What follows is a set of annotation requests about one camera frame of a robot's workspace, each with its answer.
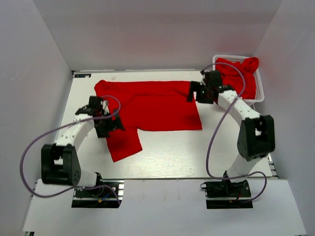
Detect red t-shirt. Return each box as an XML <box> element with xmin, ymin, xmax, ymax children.
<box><xmin>94</xmin><ymin>80</ymin><xmax>202</xmax><ymax>162</ymax></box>

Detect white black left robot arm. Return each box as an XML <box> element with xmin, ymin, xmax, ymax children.
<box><xmin>41</xmin><ymin>95</ymin><xmax>125</xmax><ymax>188</ymax></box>

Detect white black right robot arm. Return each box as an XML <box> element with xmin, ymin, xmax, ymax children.
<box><xmin>187</xmin><ymin>70</ymin><xmax>275</xmax><ymax>187</ymax></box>

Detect red t-shirts in basket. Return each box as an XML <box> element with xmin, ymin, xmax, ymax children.
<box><xmin>216</xmin><ymin>57</ymin><xmax>259</xmax><ymax>99</ymax></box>

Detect white plastic basket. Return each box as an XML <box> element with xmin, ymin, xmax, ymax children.
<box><xmin>213</xmin><ymin>55</ymin><xmax>264</xmax><ymax>106</ymax></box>

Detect blue label sticker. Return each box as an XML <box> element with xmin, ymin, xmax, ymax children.
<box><xmin>74</xmin><ymin>74</ymin><xmax>91</xmax><ymax>78</ymax></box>

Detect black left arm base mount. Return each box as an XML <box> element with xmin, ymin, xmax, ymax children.
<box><xmin>71</xmin><ymin>180</ymin><xmax>125</xmax><ymax>208</ymax></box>

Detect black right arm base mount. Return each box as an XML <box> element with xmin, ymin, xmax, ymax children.
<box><xmin>200</xmin><ymin>180</ymin><xmax>253</xmax><ymax>209</ymax></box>

